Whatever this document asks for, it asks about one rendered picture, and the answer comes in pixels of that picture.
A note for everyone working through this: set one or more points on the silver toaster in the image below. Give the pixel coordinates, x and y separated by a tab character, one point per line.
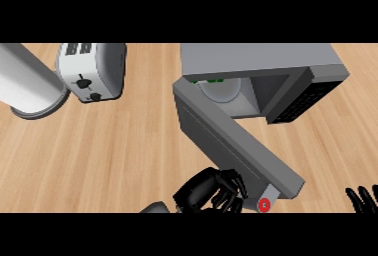
100	71

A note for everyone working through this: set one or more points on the grey microwave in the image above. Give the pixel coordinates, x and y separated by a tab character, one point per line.
255	58

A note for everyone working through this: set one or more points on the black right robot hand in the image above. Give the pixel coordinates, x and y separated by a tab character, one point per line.
363	200

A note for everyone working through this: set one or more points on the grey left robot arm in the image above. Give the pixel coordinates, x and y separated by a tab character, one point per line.
155	208

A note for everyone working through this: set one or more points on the white paper towel roll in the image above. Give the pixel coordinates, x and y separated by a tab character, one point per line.
22	83

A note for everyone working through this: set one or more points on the grey microwave door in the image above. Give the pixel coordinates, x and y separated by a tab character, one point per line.
230	143

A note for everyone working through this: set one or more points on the grey round towel holder base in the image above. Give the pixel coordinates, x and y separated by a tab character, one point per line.
53	108

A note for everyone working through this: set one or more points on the grey milk carton red cap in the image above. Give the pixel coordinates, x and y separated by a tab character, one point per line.
264	204

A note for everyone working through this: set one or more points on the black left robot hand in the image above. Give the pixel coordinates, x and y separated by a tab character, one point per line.
199	193

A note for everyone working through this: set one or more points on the white glass turntable plate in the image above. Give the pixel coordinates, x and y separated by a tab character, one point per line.
223	90

